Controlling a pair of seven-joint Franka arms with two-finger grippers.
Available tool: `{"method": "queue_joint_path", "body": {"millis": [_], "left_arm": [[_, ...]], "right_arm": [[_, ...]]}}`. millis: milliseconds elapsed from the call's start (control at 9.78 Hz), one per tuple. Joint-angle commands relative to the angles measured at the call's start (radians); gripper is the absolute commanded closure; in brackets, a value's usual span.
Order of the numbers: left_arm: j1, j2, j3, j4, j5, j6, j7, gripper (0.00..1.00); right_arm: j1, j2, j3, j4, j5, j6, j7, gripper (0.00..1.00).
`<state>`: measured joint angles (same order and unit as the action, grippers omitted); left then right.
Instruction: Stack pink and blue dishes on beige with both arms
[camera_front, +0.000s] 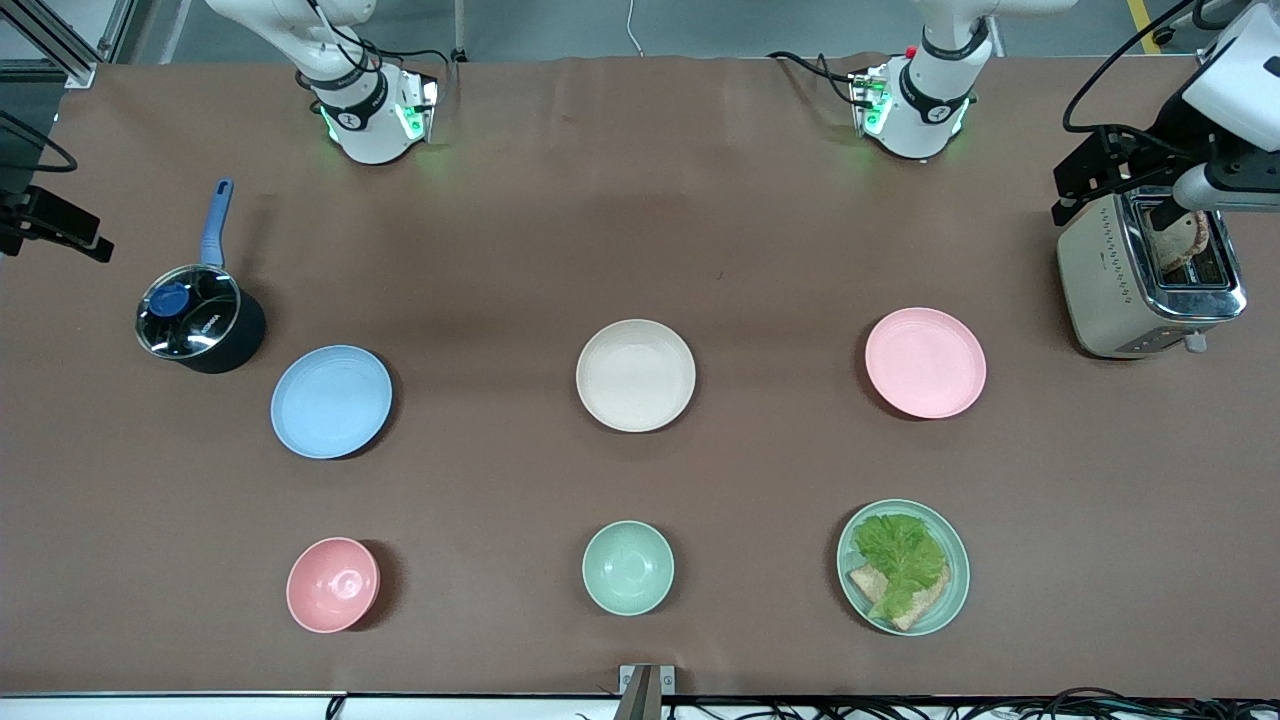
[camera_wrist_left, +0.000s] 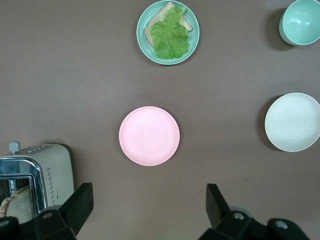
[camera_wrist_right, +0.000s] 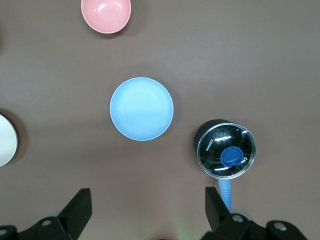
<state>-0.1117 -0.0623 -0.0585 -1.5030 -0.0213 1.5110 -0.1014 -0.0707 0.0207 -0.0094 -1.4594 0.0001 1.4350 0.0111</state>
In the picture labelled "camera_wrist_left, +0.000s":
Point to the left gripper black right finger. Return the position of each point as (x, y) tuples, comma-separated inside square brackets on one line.
[(220, 215)]

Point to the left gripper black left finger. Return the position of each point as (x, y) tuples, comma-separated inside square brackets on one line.
[(75, 207)]

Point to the pink plate stack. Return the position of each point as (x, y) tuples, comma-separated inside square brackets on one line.
[(149, 136)]

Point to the beige chrome toaster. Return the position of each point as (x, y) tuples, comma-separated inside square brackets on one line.
[(55, 170)]

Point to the brown bread in toaster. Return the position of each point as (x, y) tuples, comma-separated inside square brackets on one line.
[(17, 207)]

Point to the beige bowl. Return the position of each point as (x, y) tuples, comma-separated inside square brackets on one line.
[(292, 122)]

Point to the green plate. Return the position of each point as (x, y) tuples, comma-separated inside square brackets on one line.
[(147, 50)]

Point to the green lettuce leaf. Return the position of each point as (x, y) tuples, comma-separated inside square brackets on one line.
[(170, 37)]

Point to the toast bread slice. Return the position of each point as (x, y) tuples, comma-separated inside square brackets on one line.
[(160, 16)]

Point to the green bowl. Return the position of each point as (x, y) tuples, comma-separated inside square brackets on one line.
[(300, 22)]

